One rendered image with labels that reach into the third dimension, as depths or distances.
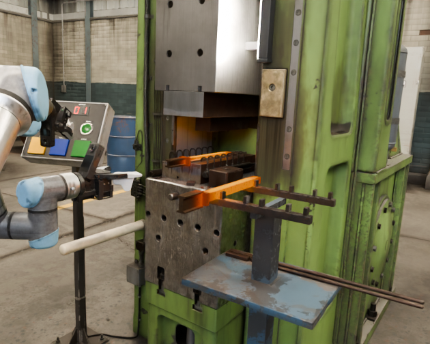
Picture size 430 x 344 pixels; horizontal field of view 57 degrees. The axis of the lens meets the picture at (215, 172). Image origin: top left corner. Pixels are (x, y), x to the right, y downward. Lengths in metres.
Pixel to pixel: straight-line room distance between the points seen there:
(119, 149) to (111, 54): 4.15
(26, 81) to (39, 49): 10.30
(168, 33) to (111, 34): 8.42
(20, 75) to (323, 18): 0.97
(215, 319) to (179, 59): 1.00
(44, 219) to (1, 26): 9.67
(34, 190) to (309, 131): 0.90
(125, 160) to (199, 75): 4.79
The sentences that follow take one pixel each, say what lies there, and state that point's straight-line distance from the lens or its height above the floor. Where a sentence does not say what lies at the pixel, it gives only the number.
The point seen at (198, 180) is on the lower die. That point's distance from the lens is 1.52.
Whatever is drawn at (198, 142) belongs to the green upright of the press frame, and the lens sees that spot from 1.91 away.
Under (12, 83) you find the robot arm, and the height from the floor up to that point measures 1.25.
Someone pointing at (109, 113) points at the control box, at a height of 1.15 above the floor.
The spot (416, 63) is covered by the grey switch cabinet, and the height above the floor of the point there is 1.86.
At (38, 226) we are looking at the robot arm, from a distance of 1.15.
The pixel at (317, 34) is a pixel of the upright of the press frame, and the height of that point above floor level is 1.47.
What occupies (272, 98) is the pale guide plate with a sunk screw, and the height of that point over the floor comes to 1.25.
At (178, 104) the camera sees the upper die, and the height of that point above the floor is 1.21.
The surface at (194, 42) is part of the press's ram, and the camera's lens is 1.52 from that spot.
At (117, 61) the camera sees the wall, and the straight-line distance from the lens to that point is 9.83.
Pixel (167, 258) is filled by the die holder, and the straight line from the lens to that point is 1.63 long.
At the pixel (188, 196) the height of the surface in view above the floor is 1.00.
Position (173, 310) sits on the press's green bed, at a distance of 1.71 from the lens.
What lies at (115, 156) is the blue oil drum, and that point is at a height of 0.28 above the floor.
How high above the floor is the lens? 1.25
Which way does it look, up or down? 11 degrees down
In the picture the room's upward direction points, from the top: 3 degrees clockwise
